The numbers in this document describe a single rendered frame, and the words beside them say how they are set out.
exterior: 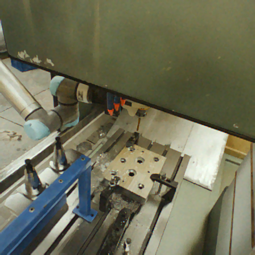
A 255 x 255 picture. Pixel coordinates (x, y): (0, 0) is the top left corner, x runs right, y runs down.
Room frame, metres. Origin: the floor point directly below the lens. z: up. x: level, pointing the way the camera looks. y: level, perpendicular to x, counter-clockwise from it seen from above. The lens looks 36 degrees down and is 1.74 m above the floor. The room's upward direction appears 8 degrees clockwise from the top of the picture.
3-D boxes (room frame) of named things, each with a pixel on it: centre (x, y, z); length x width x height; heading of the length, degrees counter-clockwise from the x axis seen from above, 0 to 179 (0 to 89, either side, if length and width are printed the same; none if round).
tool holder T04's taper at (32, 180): (0.36, 0.24, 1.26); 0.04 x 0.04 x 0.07
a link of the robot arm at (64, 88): (0.69, 0.25, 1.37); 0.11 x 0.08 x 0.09; 80
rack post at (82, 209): (0.49, 0.13, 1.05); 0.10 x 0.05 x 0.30; 68
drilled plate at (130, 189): (0.72, -0.06, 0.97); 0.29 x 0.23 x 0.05; 158
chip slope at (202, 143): (1.26, -0.28, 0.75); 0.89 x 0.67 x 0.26; 68
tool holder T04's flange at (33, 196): (0.36, 0.24, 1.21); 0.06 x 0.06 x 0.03
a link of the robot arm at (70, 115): (0.67, 0.25, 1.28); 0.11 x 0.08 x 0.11; 155
